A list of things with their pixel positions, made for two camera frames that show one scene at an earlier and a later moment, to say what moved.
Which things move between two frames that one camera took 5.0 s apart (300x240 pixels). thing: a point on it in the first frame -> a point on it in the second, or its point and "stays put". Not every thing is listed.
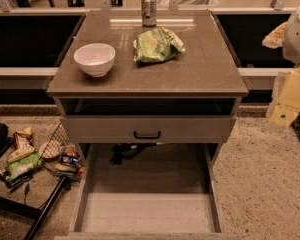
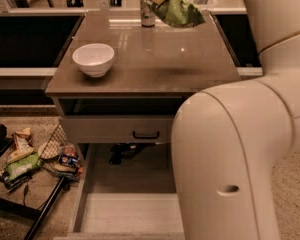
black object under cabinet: x=125 y=151 stays put
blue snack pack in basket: x=69 y=159 stays put
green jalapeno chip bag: x=156 y=45 -> x=178 y=11
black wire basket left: x=61 y=157 stays put
